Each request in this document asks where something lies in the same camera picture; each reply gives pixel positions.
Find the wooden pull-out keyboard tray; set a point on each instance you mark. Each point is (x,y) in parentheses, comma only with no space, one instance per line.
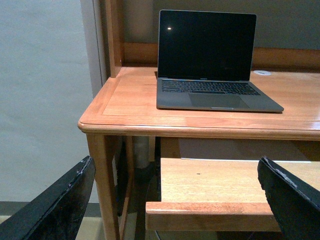
(210,195)

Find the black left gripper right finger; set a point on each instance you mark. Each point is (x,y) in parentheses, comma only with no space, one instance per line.
(294,203)

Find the wooden desk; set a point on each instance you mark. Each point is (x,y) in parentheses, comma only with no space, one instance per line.
(126,107)

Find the white cable grommet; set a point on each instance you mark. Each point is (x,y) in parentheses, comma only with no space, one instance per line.
(262,72)

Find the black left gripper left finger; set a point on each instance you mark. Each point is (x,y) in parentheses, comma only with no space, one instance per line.
(57,213)

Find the grey open laptop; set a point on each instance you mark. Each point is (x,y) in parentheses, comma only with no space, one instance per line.
(205,61)

